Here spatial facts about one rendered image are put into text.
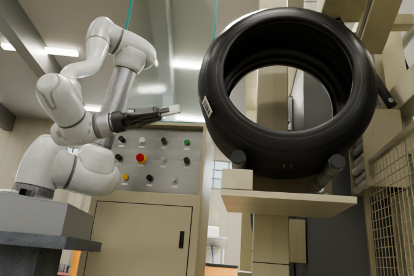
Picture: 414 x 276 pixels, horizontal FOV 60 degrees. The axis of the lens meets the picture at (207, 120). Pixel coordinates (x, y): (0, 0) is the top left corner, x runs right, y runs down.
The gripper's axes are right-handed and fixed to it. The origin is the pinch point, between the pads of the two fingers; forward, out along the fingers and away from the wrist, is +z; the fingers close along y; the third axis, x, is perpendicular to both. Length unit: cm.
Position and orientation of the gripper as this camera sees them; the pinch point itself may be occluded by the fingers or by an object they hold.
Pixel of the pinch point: (170, 110)
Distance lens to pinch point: 124.0
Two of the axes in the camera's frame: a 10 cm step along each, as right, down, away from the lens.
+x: 1.8, 9.1, -3.8
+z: 9.8, -2.1, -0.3
